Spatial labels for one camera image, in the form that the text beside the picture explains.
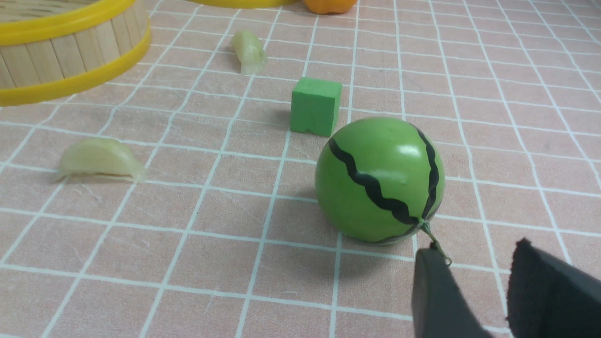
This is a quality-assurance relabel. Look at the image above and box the pale green dumpling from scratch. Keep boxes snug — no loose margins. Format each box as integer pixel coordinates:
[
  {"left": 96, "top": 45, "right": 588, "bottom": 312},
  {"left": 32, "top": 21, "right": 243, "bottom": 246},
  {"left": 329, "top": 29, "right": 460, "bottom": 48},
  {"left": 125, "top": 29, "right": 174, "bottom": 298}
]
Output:
[
  {"left": 53, "top": 138, "right": 148, "bottom": 183},
  {"left": 231, "top": 30, "right": 268, "bottom": 76}
]

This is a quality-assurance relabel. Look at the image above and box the orange toy pear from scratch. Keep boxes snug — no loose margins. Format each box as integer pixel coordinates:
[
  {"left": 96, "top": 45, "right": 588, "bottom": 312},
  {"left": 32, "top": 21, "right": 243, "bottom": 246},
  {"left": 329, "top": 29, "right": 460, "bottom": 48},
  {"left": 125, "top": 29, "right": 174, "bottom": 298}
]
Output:
[{"left": 303, "top": 0, "right": 358, "bottom": 15}]

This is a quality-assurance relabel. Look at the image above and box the pink checkered tablecloth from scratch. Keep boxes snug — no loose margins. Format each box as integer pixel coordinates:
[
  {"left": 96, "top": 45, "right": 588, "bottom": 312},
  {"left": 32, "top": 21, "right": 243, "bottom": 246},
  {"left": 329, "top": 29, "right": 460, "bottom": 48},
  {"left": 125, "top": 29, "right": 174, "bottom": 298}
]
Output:
[{"left": 1, "top": 0, "right": 600, "bottom": 338}]

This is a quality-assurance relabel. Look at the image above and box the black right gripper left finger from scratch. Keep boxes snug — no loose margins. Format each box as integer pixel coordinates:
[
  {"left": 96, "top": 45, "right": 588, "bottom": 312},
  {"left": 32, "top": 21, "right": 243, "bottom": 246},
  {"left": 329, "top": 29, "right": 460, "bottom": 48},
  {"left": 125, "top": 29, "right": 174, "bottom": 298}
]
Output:
[{"left": 412, "top": 248, "right": 491, "bottom": 338}]

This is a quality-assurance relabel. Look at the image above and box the green foam cube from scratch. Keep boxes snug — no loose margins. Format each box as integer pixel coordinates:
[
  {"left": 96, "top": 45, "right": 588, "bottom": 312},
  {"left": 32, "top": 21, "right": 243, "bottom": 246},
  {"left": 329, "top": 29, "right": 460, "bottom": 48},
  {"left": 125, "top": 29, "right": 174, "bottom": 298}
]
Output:
[{"left": 290, "top": 77, "right": 343, "bottom": 137}]

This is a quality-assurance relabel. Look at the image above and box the bamboo steamer lid yellow rim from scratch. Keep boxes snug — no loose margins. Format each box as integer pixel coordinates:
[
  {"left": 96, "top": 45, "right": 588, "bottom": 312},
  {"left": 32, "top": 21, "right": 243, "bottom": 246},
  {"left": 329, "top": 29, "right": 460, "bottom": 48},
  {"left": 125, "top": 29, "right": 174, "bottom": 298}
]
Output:
[{"left": 190, "top": 0, "right": 298, "bottom": 9}]

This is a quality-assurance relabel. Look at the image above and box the green toy watermelon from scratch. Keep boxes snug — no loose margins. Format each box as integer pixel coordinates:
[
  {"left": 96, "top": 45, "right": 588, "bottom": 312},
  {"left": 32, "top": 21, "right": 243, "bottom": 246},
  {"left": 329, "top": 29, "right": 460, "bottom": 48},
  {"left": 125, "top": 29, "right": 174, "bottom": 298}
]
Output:
[{"left": 314, "top": 116, "right": 445, "bottom": 253}]

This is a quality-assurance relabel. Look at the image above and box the bamboo steamer tray yellow rim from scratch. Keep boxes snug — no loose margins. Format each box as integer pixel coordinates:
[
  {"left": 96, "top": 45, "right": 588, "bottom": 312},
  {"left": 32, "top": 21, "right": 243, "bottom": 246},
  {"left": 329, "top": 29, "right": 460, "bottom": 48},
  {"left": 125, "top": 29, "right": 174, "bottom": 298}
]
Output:
[{"left": 0, "top": 0, "right": 152, "bottom": 107}]

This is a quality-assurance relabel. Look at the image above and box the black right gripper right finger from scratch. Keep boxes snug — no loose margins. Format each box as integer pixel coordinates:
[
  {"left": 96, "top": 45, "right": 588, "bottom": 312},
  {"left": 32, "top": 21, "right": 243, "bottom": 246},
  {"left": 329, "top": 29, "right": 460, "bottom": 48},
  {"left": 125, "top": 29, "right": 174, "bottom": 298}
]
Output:
[{"left": 507, "top": 238, "right": 601, "bottom": 338}]

